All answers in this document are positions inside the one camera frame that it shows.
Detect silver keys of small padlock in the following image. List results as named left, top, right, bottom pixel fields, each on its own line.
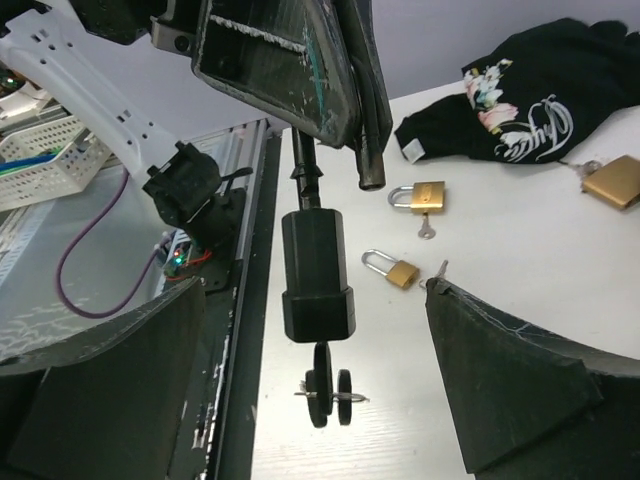
left=419, top=260, right=449, bottom=290

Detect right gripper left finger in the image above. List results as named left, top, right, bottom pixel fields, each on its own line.
left=1, top=280, right=205, bottom=479

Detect black printed garment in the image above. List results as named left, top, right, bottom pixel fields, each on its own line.
left=395, top=18, right=639, bottom=165

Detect white perforated basket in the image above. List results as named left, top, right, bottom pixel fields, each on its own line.
left=1, top=116, right=112, bottom=211

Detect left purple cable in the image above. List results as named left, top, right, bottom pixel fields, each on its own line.
left=55, top=169, right=161, bottom=319

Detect black padlock shackle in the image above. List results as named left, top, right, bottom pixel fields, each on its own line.
left=281, top=113, right=386, bottom=343

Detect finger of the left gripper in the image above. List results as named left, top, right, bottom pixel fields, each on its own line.
left=192, top=1, right=360, bottom=148
left=329, top=0, right=394, bottom=151

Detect medium brass padlock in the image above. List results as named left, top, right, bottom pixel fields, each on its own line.
left=387, top=181, right=446, bottom=240

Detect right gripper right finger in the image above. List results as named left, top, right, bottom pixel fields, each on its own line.
left=425, top=277, right=639, bottom=475

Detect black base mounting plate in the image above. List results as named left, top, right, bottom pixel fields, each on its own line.
left=164, top=129, right=284, bottom=480

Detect black-headed keys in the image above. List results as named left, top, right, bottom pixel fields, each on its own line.
left=295, top=342, right=369, bottom=429

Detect brass padlock near pillow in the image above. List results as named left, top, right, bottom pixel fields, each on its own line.
left=571, top=155, right=639, bottom=211

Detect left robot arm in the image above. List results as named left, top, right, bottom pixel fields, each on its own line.
left=1, top=1, right=392, bottom=249

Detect small brass padlock long shackle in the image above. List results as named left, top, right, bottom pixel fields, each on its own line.
left=361, top=249, right=420, bottom=290

